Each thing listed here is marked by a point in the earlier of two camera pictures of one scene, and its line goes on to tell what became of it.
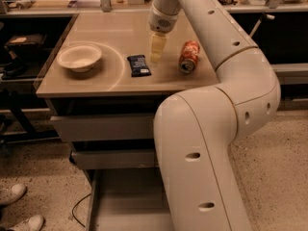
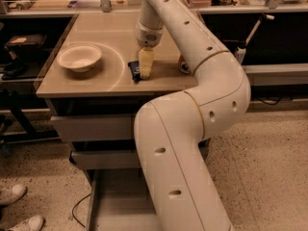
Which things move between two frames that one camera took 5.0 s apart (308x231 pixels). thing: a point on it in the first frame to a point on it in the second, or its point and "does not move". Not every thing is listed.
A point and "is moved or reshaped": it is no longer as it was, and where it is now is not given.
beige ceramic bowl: (80, 58) does not move
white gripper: (161, 22) to (148, 37)
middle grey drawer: (115, 159) does not move
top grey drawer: (105, 127) does not move
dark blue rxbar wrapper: (139, 66) is moved or reshaped
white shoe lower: (33, 223) does not move
